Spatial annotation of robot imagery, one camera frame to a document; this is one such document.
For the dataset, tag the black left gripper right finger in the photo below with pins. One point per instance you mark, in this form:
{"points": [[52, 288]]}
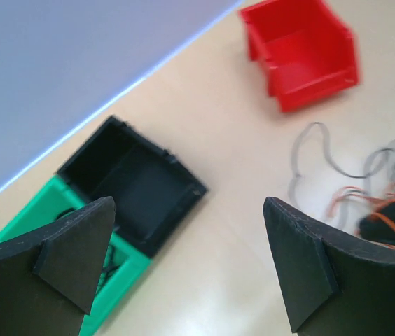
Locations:
{"points": [[332, 283]]}

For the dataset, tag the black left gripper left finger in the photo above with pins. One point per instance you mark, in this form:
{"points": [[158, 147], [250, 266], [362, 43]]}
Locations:
{"points": [[49, 276]]}

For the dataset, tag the black plastic bin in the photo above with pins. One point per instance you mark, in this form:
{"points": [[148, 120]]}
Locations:
{"points": [[152, 189]]}

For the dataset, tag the red plastic bin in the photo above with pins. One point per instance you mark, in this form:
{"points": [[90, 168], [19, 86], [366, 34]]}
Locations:
{"points": [[304, 49]]}

